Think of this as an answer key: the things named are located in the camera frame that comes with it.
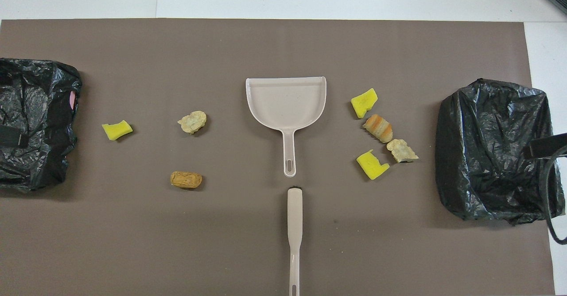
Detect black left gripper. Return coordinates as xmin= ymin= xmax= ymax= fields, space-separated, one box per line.
xmin=0 ymin=125 xmax=28 ymax=148

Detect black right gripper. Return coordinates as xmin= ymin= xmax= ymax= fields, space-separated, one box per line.
xmin=529 ymin=133 xmax=567 ymax=158

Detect small yellow sponge wedge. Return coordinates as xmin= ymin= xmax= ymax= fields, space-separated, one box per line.
xmin=101 ymin=120 xmax=133 ymax=141

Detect pale green-edged food piece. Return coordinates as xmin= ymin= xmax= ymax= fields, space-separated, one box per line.
xmin=386 ymin=139 xmax=419 ymax=163

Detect orange striped croissant piece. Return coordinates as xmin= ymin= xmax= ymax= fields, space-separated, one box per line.
xmin=362 ymin=114 xmax=393 ymax=144

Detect brown bread nugget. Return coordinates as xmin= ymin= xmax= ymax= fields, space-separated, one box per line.
xmin=170 ymin=171 xmax=203 ymax=189

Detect yellow notched sponge chunk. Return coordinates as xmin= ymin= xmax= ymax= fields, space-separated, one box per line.
xmin=356 ymin=149 xmax=390 ymax=180

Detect pale tan food piece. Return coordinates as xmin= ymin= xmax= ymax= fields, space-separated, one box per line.
xmin=178 ymin=111 xmax=207 ymax=134

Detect beige hand brush black bristles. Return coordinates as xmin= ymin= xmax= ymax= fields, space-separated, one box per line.
xmin=287 ymin=185 xmax=304 ymax=296

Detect beige plastic dustpan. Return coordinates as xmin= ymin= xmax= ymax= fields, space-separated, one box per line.
xmin=246 ymin=76 xmax=327 ymax=178

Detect black bag-lined bin pink spot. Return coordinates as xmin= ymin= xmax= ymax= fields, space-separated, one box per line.
xmin=0 ymin=58 xmax=83 ymax=192

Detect black bag-lined trash bin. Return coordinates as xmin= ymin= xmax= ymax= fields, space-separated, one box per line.
xmin=435 ymin=78 xmax=566 ymax=226

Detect brown table mat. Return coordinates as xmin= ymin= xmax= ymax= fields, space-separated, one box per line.
xmin=0 ymin=19 xmax=555 ymax=296

